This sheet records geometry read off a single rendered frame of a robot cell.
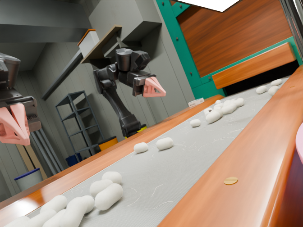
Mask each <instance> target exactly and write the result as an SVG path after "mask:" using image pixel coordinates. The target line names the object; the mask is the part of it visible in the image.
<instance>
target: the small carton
mask: <svg viewBox="0 0 303 227"><path fill-rule="evenodd" d="M203 102H204V99H203V98H200V99H197V100H194V101H192V102H189V103H188V105H189V107H192V106H195V105H198V104H201V103H203Z"/></svg>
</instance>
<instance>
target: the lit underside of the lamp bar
mask: <svg viewBox="0 0 303 227"><path fill-rule="evenodd" d="M180 1H184V2H187V3H191V4H195V5H199V6H203V7H207V8H210V9H215V10H218V11H224V10H225V9H226V8H228V7H230V6H231V5H232V4H234V3H235V2H237V1H238V0H180Z"/></svg>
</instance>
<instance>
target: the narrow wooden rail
mask: <svg viewBox="0 0 303 227"><path fill-rule="evenodd" d="M302 123H303V65H300V66H299V67H298V68H297V70H296V71H295V72H294V73H293V74H292V75H291V76H290V77H289V79H288V80H287V81H286V82H285V83H284V84H283V85H282V87H281V88H280V89H279V90H278V91H277V92H276V93H275V94H274V95H273V96H272V97H271V99H270V100H269V101H268V102H267V103H266V104H265V105H264V106H263V108H262V109H261V110H260V111H259V112H258V113H257V114H256V116H255V117H254V118H253V119H252V120H251V121H250V122H249V123H248V125H247V126H246V127H245V128H244V129H243V130H242V131H241V132H240V133H239V134H238V135H237V137H236V138H235V139H234V140H233V141H232V142H231V143H230V145H229V146H228V147H227V148H226V149H225V150H224V151H223V153H222V154H221V155H220V156H219V157H218V158H217V159H216V160H215V162H214V163H213V164H212V165H211V166H210V167H209V168H208V169H207V170H206V171H205V172H204V174H203V175H202V176H201V177H200V178H199V179H198V180H197V182H196V183H195V184H194V185H193V186H192V187H191V188H190V189H189V191H188V192H187V193H186V194H185V195H184V196H183V197H182V199H181V200H180V201H179V202H178V203H177V204H176V205H175V206H174V208H173V209H171V211H170V212H169V213H168V214H167V215H166V216H165V217H164V219H163V220H162V221H161V222H160V223H159V224H158V225H157V226H156V227H303V164H302V162H301V160H300V157H299V154H298V152H297V148H296V135H297V132H298V129H299V127H300V126H301V124H302Z"/></svg>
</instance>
